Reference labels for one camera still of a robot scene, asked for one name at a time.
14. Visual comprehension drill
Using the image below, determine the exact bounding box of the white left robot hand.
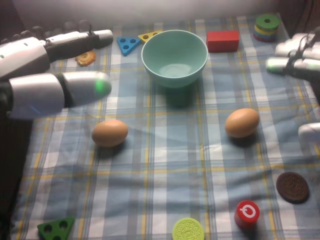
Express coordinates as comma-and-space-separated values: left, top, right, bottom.
0, 20, 115, 121

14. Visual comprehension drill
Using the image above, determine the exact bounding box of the brown egg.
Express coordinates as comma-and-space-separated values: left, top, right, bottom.
224, 107, 260, 139
91, 119, 129, 148

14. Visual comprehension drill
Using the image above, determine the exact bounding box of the teal bowl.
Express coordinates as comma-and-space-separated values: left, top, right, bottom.
141, 29, 209, 89

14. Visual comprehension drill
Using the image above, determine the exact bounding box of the tan flower biscuit toy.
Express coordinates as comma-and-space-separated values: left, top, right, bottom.
74, 49, 97, 67

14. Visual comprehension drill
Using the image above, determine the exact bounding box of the blue triangle block with holes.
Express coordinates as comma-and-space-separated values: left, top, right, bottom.
116, 36, 142, 57

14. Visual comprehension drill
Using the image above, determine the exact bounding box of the yellow triangle block with holes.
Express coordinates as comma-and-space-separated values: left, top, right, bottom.
137, 30, 163, 44

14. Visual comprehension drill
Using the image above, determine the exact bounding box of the green triangle block with holes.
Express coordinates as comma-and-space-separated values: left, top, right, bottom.
36, 216, 76, 240

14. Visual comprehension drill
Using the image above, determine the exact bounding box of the blue plaid cloth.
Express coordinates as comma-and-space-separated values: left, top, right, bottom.
9, 13, 320, 240

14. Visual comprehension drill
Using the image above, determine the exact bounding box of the red rectangular block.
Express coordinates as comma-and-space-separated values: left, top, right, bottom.
206, 30, 240, 53

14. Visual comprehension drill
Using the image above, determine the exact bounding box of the lime green sandwich cookie toy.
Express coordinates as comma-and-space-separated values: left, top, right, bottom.
171, 217, 205, 240

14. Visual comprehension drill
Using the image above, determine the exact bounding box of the red cylinder with white print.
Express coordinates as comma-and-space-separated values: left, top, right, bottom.
234, 199, 261, 230

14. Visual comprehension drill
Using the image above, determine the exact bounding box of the brown sandwich cookie toy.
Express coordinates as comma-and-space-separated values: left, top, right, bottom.
275, 171, 310, 204

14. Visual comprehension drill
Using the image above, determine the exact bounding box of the green stacking ring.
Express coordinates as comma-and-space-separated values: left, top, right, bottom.
255, 13, 280, 32

